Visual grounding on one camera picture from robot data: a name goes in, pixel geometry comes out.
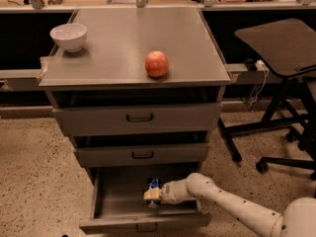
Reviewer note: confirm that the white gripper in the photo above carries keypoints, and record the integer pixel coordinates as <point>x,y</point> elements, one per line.
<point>168,193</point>

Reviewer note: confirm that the blue pepsi can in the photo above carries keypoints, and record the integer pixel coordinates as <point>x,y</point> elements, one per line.
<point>153,183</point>

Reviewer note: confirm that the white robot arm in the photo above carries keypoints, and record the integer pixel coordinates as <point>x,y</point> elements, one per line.
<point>298,219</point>

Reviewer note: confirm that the grey open bottom drawer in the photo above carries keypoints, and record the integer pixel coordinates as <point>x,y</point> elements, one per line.
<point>118,202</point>

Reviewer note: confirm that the grey middle drawer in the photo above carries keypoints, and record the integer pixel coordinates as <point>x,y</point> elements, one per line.
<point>141,155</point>

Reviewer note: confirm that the grey drawer cabinet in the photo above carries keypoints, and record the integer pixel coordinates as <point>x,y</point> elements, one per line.
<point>109,71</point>

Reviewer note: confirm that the grey top drawer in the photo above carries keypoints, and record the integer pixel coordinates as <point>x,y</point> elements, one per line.
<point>137,119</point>

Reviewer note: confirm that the red apple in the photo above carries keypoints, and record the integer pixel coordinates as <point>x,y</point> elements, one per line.
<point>156,64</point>

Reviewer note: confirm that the white bowl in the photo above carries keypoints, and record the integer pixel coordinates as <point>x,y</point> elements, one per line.
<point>70,37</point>

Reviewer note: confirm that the dark side table with stand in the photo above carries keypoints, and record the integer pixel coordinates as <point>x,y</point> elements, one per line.
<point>287,47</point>

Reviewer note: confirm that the white power adapter with cable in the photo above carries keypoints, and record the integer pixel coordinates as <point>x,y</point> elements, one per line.
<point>262,73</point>

